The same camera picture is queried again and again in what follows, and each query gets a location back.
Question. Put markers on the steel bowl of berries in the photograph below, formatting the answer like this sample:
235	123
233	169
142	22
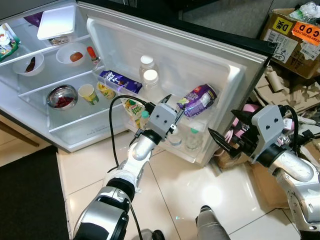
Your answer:
62	97

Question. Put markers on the black floor rug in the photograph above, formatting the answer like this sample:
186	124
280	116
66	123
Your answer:
30	200

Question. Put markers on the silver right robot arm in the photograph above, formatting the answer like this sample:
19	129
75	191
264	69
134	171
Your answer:
295	170

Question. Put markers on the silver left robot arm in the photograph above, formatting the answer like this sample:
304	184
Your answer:
120	185

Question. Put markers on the cardboard box orange label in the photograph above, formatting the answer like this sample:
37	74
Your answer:
285	45

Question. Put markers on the refrigerator lower door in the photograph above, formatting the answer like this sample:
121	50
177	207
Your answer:
200	55

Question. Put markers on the white lidded food container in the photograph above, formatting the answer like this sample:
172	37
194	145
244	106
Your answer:
56	22

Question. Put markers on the pink plastic hanger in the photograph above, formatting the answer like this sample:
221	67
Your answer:
246	107

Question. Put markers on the crumpled plastic bag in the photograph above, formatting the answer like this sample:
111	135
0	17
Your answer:
305	11

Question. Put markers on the teal capped water bottle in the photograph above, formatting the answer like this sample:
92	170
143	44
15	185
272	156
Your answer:
193	140

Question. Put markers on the white bowl with dark food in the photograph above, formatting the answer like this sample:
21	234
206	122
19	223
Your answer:
27	64

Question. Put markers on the white paper cup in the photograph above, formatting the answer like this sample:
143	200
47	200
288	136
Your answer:
87	95

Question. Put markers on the small red bottle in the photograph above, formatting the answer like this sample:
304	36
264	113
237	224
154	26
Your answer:
92	54

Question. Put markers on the white capped clear bottle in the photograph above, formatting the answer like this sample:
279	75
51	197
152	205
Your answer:
151	80
147	62

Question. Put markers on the white bowl with orange food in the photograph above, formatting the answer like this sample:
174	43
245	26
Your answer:
71	55

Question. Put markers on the green orange juice carton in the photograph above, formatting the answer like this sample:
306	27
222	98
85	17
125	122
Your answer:
132	112

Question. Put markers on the green white packet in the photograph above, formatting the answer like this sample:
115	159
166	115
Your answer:
7	42

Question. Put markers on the grey right robot leg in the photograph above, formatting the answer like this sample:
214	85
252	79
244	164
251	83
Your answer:
212	225

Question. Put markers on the purple snack packet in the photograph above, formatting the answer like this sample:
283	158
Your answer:
197	100

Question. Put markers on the moulded pulp packing tray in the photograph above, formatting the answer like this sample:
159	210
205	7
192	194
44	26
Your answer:
295	92

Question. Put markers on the purple bag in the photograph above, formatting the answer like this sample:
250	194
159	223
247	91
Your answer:
32	20

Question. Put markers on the yellow printed cup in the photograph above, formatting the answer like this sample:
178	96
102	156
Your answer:
106	91

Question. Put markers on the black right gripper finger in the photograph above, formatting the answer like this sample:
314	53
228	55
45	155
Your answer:
225	142
245	120

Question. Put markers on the blue purple carton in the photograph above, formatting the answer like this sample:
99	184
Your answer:
120	81

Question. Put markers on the green capped bottle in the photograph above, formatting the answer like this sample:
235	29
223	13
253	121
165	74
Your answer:
144	120

